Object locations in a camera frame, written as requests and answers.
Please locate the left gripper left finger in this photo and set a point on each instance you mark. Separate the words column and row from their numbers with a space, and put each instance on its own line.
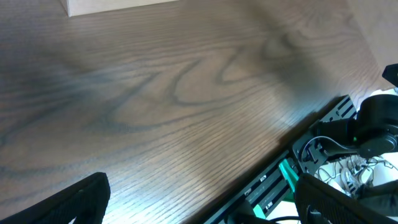
column 82, row 202

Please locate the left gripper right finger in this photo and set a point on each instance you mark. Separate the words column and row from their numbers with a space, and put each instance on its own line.
column 318, row 202

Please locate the brown cardboard box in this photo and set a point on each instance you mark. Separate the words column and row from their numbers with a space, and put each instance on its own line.
column 83, row 7

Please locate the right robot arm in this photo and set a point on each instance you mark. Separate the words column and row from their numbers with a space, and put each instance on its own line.
column 372, row 132

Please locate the right green clamp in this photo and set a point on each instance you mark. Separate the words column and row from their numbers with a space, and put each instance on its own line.
column 288, row 174

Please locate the green clamp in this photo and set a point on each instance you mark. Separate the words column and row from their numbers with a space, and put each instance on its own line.
column 259, row 212
column 288, row 174

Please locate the left green clamp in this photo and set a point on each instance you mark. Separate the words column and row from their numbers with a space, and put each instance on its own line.
column 259, row 212

